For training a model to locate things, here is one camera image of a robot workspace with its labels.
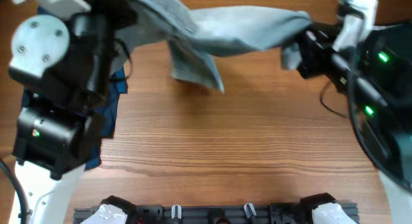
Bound light blue denim shorts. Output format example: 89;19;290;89
115;0;312;91

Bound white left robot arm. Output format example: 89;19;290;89
4;0;138;223

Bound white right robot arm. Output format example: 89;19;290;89
298;0;411;223

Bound dark blue folded garment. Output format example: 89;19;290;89
21;5;129;171

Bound black folded garment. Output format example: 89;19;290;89
363;24;411;91

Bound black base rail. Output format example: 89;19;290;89
73;193;360;224

